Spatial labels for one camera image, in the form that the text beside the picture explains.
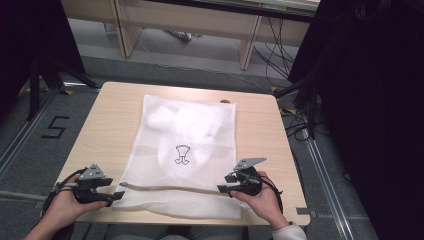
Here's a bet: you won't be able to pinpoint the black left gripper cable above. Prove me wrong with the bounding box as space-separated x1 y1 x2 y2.
41 168 88 218

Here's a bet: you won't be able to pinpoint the person's grey trousers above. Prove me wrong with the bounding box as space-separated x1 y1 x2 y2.
103 223 246 240

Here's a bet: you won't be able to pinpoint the black tripod stand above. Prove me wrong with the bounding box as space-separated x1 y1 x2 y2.
274 74 323 141
25 54 101 122

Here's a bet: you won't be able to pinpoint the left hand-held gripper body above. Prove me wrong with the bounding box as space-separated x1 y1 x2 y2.
73 162 114 205

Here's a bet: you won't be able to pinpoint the white garment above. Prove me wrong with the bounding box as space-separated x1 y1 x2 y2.
148 101 231 174

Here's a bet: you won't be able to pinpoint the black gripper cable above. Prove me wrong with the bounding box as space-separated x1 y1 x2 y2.
41 168 88 218
259 175 285 214

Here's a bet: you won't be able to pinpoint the white mesh laundry bag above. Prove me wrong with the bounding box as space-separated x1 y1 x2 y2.
111 94 243 220

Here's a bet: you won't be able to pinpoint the black floor cables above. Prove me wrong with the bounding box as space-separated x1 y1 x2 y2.
252 16 296 88

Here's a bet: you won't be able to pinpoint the person's left hand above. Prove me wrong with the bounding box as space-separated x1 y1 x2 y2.
49 174 108 224

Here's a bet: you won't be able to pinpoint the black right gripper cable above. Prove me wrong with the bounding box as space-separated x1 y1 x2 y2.
259 175 285 214

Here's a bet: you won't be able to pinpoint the tangled black cable bundle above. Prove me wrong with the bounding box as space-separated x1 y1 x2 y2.
280 105 322 142

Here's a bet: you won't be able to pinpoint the metal floor rail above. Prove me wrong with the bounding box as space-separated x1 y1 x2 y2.
0 89 58 179
303 134 356 240

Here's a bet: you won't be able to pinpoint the light wooden desk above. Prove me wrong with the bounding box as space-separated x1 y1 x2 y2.
60 0 322 71

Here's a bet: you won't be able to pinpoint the person's right hand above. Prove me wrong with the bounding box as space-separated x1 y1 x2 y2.
229 170 290 231

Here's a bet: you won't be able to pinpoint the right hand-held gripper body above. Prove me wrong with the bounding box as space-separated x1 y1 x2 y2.
229 157 268 197

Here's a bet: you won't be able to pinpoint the black curtain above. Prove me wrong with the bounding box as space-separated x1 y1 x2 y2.
288 0 424 240
0 0 87 121

